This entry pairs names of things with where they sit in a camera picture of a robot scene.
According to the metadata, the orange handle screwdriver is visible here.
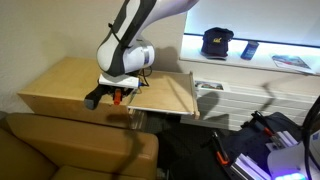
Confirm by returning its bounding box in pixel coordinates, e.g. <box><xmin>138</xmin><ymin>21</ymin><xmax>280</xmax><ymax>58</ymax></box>
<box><xmin>112</xmin><ymin>87</ymin><xmax>123</xmax><ymax>106</ymax></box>

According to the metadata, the light wooden nightstand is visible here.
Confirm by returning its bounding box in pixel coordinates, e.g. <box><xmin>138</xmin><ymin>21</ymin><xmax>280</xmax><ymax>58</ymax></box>
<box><xmin>17</xmin><ymin>55</ymin><xmax>145</xmax><ymax>130</ymax></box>

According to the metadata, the brown leather sofa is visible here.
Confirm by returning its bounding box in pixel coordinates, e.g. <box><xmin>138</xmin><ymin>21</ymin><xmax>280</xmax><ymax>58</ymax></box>
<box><xmin>0</xmin><ymin>111</ymin><xmax>160</xmax><ymax>180</ymax></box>

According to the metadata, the white framed photo card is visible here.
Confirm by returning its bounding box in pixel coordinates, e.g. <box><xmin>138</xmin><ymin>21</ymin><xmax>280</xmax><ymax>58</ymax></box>
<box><xmin>193</xmin><ymin>79</ymin><xmax>232</xmax><ymax>93</ymax></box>

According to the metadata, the navy baseball cap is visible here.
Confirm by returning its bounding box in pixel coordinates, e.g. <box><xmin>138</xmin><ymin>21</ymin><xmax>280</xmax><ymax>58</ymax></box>
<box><xmin>200</xmin><ymin>27</ymin><xmax>235</xmax><ymax>60</ymax></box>

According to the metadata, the black orange bar clamp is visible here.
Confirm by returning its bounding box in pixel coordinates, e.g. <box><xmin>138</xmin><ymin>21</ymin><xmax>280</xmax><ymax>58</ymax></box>
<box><xmin>250</xmin><ymin>110</ymin><xmax>278</xmax><ymax>143</ymax></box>
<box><xmin>211</xmin><ymin>130</ymin><xmax>232</xmax><ymax>167</ymax></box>

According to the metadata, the white radiator cover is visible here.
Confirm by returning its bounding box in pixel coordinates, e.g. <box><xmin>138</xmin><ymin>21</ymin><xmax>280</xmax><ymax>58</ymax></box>
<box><xmin>179</xmin><ymin>77</ymin><xmax>320</xmax><ymax>132</ymax></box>

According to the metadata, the blue drink can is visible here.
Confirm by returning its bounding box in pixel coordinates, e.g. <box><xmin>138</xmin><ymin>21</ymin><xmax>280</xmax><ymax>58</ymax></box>
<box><xmin>240</xmin><ymin>40</ymin><xmax>260</xmax><ymax>61</ymax></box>

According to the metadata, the black robot cart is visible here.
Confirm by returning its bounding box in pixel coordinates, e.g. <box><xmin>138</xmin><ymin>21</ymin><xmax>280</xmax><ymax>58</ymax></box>
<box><xmin>166</xmin><ymin>110</ymin><xmax>313</xmax><ymax>180</ymax></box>

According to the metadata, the white window sill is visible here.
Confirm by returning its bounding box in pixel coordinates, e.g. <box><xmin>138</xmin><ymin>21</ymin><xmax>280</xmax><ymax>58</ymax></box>
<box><xmin>179</xmin><ymin>33</ymin><xmax>320</xmax><ymax>77</ymax></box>

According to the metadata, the colourful magazine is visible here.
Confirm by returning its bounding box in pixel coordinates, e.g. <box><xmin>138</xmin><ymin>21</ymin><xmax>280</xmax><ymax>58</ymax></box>
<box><xmin>270</xmin><ymin>54</ymin><xmax>318</xmax><ymax>75</ymax></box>

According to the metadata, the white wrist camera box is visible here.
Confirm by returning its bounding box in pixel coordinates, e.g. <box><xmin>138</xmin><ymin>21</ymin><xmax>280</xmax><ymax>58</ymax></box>
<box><xmin>97</xmin><ymin>73</ymin><xmax>141</xmax><ymax>90</ymax></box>

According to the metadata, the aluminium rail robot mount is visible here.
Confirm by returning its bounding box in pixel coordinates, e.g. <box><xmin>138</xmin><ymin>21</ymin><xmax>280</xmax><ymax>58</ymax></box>
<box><xmin>229</xmin><ymin>129</ymin><xmax>299</xmax><ymax>180</ymax></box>

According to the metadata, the thick black cable bundle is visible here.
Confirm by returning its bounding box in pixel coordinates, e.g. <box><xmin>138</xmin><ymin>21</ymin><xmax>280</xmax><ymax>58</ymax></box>
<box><xmin>300</xmin><ymin>95</ymin><xmax>320</xmax><ymax>180</ymax></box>

